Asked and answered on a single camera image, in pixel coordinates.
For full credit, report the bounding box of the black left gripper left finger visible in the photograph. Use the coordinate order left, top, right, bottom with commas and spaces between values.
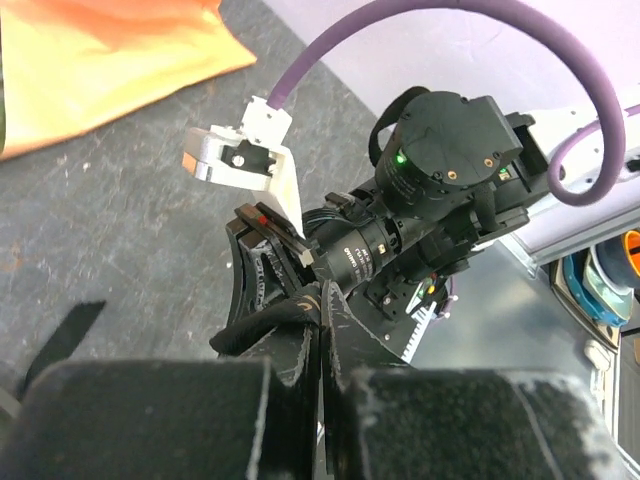
1, 329, 320, 479

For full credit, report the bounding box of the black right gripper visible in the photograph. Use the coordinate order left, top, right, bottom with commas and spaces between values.
226, 192, 478, 326

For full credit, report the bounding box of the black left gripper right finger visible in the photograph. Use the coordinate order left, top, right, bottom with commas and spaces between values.
321, 282, 629, 479

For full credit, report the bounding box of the black printed ribbon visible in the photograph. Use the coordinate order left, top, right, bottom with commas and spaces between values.
16, 282, 321, 401

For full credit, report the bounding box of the orange wrapping paper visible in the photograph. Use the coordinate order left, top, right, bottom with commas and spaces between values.
1, 1, 256, 159

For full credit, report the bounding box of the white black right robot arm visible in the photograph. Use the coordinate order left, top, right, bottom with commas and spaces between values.
227, 87, 549, 326

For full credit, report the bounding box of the light blue cable duct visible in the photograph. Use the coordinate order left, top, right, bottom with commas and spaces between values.
401, 301, 450, 364

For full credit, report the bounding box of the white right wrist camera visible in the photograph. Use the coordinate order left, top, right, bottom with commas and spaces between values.
181, 96, 304, 236

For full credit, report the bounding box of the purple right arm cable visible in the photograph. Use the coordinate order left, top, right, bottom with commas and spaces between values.
267, 0, 627, 207

